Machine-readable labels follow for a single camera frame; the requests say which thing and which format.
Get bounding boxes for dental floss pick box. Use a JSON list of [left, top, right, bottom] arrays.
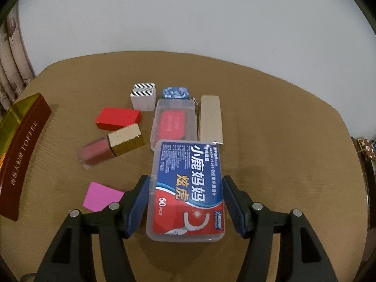
[[146, 139, 225, 243]]

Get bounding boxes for zigzag patterned white cube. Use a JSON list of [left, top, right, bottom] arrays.
[[130, 83, 157, 112]]

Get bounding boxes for blue patterned keychain pouch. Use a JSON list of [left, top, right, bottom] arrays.
[[161, 87, 199, 106]]

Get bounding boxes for pink paper card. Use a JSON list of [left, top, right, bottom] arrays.
[[83, 181, 124, 212]]

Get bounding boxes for dark cluttered side shelf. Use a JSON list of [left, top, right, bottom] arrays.
[[352, 138, 375, 183]]

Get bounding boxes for gold red toffee tin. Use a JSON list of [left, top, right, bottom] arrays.
[[0, 93, 52, 222]]

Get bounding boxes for red rectangular block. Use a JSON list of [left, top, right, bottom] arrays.
[[95, 107, 142, 131]]

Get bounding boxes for beige rectangular block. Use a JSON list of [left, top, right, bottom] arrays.
[[199, 95, 224, 145]]

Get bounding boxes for patterned beige curtain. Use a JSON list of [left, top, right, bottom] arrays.
[[0, 4, 35, 111]]

